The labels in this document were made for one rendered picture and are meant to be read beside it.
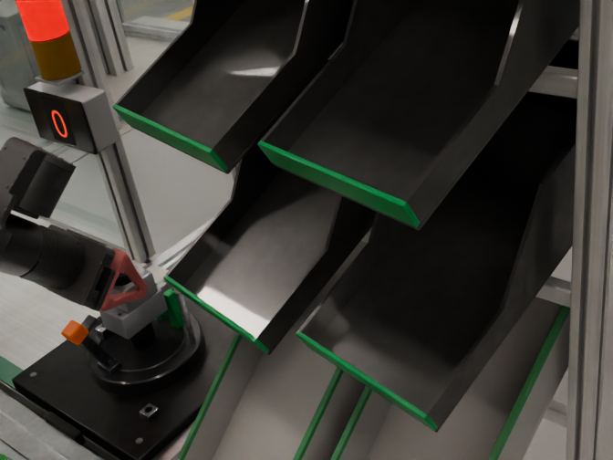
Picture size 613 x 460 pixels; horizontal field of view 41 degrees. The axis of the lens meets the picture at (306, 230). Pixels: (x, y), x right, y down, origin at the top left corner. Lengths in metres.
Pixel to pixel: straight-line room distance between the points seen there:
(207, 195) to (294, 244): 0.87
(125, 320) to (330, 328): 0.37
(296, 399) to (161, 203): 0.84
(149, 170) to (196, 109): 1.08
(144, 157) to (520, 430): 1.24
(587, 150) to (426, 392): 0.19
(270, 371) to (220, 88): 0.31
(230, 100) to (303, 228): 0.15
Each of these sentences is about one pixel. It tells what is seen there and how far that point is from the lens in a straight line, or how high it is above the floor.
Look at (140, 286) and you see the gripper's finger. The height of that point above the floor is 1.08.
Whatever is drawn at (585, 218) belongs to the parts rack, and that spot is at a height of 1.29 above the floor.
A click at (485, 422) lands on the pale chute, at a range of 0.69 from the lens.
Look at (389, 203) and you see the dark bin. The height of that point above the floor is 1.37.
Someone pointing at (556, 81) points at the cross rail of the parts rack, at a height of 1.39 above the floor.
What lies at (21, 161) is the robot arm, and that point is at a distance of 0.81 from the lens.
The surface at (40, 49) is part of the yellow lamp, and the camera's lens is 1.06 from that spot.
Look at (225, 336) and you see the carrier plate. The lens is 1.02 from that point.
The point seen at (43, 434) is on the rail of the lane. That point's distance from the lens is 0.99.
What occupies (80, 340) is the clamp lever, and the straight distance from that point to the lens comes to 0.94.
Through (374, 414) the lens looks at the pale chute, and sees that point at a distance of 0.72.
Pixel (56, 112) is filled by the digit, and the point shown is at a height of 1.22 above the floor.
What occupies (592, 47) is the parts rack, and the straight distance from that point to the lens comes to 0.51.
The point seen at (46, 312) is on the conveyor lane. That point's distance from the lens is 1.26.
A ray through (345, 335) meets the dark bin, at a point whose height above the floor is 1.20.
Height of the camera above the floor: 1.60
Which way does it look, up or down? 32 degrees down
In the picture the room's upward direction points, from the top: 10 degrees counter-clockwise
